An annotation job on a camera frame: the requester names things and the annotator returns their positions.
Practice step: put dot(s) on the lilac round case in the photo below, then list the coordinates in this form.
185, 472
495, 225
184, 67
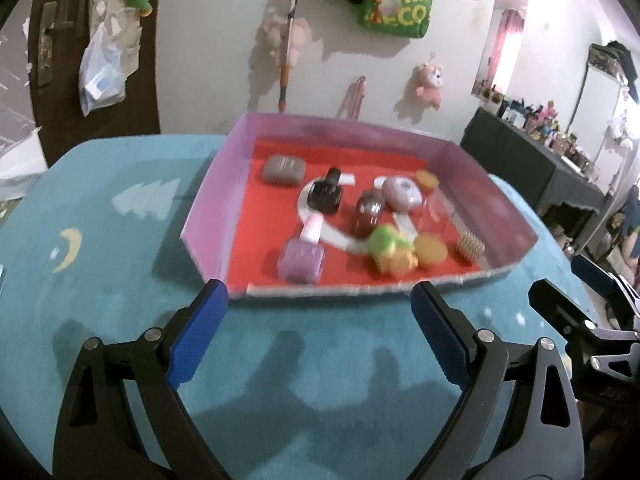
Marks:
401, 194

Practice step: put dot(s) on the yellow green capybara toy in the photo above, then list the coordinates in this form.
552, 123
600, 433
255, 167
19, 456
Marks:
391, 252

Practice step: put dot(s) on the green tote bag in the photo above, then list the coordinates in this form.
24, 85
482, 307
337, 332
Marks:
400, 18

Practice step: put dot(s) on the pink plush toy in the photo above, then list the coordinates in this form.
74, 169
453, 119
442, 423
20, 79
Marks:
429, 90
274, 28

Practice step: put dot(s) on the dark brown door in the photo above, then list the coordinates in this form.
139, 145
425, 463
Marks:
59, 32

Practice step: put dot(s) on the pink plush toy centre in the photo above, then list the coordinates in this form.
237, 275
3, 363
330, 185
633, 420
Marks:
274, 28

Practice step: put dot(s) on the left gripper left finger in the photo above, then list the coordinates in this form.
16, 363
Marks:
96, 436

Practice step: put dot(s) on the pink plush toy right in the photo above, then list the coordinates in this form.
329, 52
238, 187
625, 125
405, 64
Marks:
429, 90

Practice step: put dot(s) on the amber dome soap front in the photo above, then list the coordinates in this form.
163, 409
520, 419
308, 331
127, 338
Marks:
430, 250

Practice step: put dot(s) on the silver shiny egg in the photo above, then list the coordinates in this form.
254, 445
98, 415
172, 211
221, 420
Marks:
368, 212

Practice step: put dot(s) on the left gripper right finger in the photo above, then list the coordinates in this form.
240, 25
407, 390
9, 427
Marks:
516, 417

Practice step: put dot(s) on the brown eye shadow case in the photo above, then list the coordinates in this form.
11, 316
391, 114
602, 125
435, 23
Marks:
284, 170

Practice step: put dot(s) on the dark cloth covered table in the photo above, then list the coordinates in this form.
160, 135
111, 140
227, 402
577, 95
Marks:
557, 193

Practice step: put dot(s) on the white plastic bag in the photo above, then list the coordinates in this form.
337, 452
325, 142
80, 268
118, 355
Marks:
101, 81

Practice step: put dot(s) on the teal moon star blanket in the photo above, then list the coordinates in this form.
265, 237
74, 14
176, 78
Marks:
328, 388

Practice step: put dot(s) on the clear plastic cup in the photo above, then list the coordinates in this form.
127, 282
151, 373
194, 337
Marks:
437, 214

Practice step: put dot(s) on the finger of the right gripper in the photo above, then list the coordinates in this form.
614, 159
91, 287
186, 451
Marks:
577, 328
622, 300

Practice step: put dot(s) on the purple nail polish bottle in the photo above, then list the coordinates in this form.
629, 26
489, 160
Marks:
302, 258

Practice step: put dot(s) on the black nail polish bottle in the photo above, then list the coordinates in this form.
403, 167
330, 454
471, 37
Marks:
325, 195

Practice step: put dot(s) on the pink cardboard tray box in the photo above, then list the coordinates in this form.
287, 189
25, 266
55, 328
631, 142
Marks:
238, 223

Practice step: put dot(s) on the orange grey mop handle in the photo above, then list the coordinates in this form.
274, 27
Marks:
286, 64

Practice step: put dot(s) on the pink broom handle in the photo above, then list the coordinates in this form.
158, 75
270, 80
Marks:
350, 108

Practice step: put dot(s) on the amber dome soap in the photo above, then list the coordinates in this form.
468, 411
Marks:
430, 250
426, 181

